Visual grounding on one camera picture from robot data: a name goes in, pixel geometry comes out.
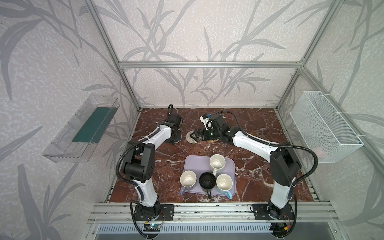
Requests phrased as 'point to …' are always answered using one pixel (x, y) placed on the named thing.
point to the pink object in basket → (319, 151)
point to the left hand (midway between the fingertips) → (176, 133)
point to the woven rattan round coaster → (213, 141)
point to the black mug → (207, 181)
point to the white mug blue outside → (224, 183)
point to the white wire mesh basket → (329, 138)
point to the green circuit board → (152, 227)
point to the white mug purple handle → (188, 179)
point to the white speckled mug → (217, 162)
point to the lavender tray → (200, 164)
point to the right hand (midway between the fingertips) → (196, 130)
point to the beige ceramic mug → (179, 136)
